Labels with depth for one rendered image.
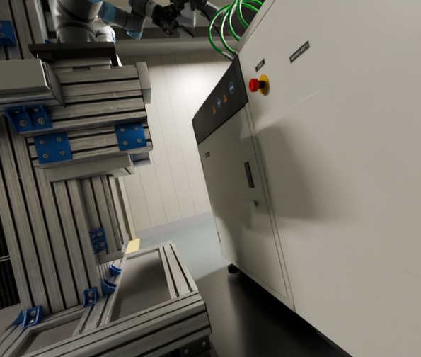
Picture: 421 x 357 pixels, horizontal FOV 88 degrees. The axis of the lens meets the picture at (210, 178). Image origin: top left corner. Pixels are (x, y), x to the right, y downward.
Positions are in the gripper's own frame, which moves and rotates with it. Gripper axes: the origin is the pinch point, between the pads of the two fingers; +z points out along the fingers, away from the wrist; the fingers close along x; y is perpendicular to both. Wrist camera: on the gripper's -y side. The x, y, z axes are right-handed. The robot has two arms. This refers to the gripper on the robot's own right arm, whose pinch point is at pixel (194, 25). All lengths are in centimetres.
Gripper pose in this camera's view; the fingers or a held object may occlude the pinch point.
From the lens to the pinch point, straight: 113.8
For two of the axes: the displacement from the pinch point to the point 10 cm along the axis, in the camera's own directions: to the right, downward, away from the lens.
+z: 2.2, 9.8, 0.1
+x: 3.0, -0.6, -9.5
